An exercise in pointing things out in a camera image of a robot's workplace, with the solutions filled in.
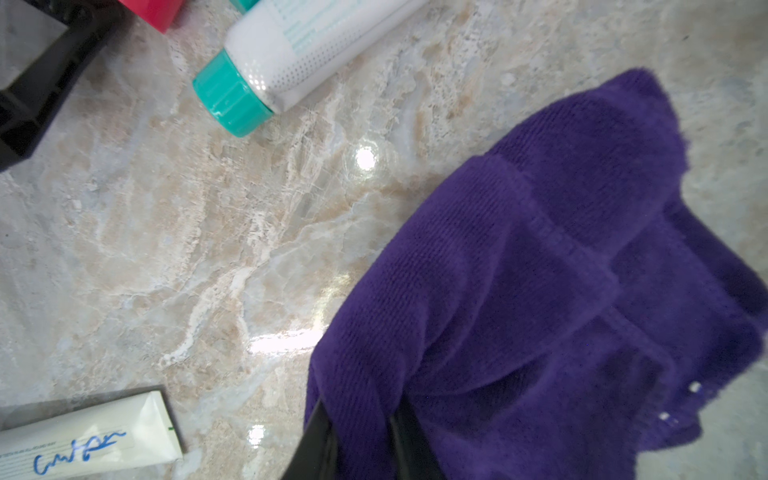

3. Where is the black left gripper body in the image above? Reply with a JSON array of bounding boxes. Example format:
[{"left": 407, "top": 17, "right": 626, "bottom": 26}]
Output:
[{"left": 1, "top": 1, "right": 129, "bottom": 171}]

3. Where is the white tube front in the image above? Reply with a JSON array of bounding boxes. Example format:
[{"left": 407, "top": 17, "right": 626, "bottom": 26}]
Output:
[{"left": 1, "top": 390, "right": 183, "bottom": 479}]

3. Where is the purple cloth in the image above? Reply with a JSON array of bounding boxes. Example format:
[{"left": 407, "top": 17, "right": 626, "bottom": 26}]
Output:
[{"left": 307, "top": 69, "right": 767, "bottom": 479}]

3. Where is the white toothpaste tube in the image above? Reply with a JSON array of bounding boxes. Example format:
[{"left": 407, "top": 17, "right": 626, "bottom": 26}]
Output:
[{"left": 230, "top": 0, "right": 259, "bottom": 13}]

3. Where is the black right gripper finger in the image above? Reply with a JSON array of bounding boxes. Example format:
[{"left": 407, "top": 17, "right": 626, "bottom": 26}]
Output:
[{"left": 282, "top": 398, "right": 444, "bottom": 480}]

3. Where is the white tube grey cap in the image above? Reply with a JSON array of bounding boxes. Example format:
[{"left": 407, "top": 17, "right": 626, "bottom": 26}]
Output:
[{"left": 193, "top": 0, "right": 423, "bottom": 137}]

